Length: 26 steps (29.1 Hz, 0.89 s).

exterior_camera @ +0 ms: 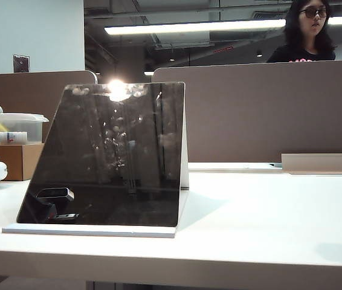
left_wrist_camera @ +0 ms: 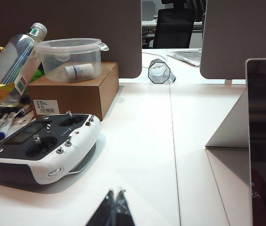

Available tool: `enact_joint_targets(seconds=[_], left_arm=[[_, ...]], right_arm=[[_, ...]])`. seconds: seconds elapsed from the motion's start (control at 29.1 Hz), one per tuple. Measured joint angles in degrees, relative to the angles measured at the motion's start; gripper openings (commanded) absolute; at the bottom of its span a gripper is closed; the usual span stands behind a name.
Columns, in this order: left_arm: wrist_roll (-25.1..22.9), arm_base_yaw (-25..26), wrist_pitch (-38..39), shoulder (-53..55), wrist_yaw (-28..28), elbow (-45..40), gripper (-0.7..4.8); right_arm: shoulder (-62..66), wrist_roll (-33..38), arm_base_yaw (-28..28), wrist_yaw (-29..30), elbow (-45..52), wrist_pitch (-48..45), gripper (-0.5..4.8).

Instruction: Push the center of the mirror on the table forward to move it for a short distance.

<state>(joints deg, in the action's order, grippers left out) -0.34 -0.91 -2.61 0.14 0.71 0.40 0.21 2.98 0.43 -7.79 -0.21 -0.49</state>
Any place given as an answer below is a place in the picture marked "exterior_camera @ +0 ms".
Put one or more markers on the dark mirror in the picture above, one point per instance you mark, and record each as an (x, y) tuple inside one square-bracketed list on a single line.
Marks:
[(98, 151)]

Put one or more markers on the wide brown desk partition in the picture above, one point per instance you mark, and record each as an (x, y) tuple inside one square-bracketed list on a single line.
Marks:
[(249, 105)]

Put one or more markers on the long ceiling light strip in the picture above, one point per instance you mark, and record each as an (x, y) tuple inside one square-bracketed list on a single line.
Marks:
[(189, 26)]

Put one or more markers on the brown desk partition with rounded corner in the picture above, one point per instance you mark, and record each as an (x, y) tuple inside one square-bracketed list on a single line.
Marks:
[(38, 90)]

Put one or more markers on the clear plastic container with lid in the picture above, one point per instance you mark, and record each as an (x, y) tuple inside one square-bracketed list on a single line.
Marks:
[(23, 124)]

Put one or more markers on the brown cardboard box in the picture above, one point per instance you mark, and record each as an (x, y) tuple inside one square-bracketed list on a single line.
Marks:
[(17, 161)]

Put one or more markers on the white pill bottle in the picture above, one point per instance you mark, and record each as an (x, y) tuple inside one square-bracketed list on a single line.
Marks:
[(12, 137)]

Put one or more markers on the person with long black hair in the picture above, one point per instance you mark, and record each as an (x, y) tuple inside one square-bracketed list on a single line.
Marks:
[(304, 49)]

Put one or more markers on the dark sunglasses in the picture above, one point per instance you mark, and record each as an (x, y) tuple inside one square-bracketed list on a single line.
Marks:
[(311, 12)]

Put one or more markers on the metal wall plate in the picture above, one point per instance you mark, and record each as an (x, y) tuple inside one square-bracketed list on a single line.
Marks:
[(21, 63)]

